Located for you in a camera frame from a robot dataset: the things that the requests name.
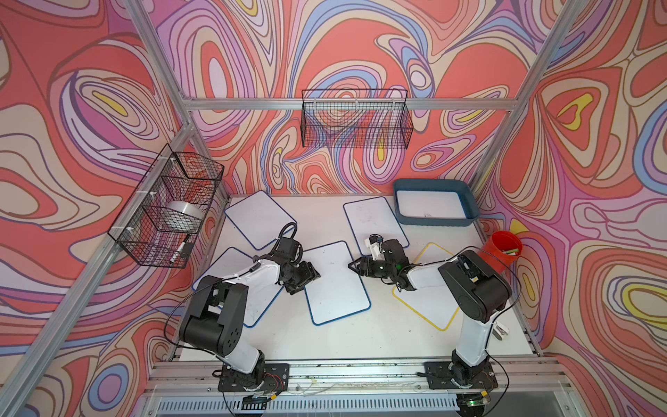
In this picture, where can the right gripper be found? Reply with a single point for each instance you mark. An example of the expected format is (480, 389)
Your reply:
(362, 262)

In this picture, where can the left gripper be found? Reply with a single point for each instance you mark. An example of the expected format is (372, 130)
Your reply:
(310, 274)

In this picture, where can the blue whiteboard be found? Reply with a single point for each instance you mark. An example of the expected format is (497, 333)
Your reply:
(373, 216)
(260, 307)
(338, 292)
(259, 218)
(419, 204)

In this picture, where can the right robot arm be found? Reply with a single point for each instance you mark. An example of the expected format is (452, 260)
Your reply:
(474, 285)

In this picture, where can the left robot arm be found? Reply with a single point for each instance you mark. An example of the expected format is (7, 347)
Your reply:
(214, 319)

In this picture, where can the yellow framed whiteboard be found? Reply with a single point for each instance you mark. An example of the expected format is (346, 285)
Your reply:
(433, 304)

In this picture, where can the teal plastic storage box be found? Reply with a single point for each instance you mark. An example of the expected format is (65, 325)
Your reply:
(461, 188)

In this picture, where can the white whiteboard eraser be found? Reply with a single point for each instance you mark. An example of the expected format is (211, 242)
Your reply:
(500, 332)

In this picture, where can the marker in left basket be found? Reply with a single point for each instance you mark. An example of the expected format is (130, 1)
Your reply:
(177, 253)

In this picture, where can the silver tape roll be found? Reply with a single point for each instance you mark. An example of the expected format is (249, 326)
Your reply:
(182, 213)

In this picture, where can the red plastic cup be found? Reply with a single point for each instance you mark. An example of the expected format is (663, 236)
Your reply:
(495, 245)

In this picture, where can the green circuit board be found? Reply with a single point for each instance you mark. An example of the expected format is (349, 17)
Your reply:
(251, 403)

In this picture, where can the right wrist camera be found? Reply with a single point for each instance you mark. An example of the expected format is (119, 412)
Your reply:
(373, 243)

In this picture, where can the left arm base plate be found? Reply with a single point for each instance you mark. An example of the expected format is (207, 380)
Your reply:
(266, 378)

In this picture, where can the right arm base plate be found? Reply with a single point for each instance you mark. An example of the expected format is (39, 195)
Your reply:
(449, 375)

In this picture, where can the left black wire basket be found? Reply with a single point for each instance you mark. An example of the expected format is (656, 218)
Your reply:
(173, 199)

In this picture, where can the black wire basket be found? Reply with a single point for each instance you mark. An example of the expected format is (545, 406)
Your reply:
(173, 199)
(347, 118)

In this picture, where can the back black wire basket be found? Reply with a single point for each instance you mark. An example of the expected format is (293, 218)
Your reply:
(347, 118)

